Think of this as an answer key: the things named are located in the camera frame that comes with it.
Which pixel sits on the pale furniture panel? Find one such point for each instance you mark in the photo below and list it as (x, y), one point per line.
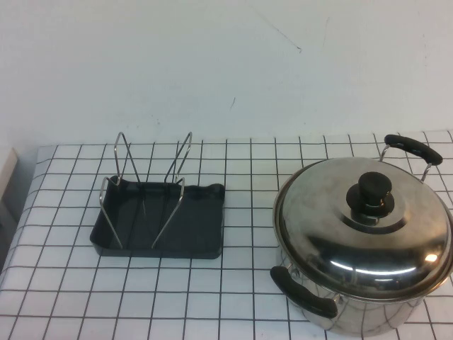
(7, 170)

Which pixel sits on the steel pot lid black knob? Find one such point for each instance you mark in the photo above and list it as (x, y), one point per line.
(318, 219)

